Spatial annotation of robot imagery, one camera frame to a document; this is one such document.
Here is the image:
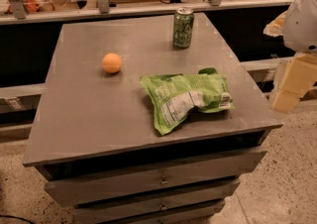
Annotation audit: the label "grey drawer cabinet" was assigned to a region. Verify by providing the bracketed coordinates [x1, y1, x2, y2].
[24, 14, 279, 224]

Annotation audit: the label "green chip bag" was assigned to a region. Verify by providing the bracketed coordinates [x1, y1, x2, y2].
[139, 67, 234, 136]

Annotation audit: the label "green soda can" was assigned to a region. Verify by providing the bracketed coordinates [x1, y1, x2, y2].
[173, 7, 194, 49]

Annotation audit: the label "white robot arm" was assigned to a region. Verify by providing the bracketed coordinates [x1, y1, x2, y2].
[264, 0, 317, 113]

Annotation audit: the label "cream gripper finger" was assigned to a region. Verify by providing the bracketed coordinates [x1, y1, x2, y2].
[264, 12, 286, 37]
[270, 53, 317, 113]

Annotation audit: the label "drawer knob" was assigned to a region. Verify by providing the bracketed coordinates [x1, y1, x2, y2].
[160, 202, 168, 211]
[159, 175, 169, 186]

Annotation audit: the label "top drawer knob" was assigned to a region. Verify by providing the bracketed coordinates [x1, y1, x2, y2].
[159, 175, 169, 186]

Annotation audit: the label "orange fruit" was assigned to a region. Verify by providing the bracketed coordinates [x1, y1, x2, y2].
[102, 54, 122, 73]

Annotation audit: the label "middle drawer knob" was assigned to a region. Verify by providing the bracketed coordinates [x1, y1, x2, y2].
[160, 202, 168, 211]

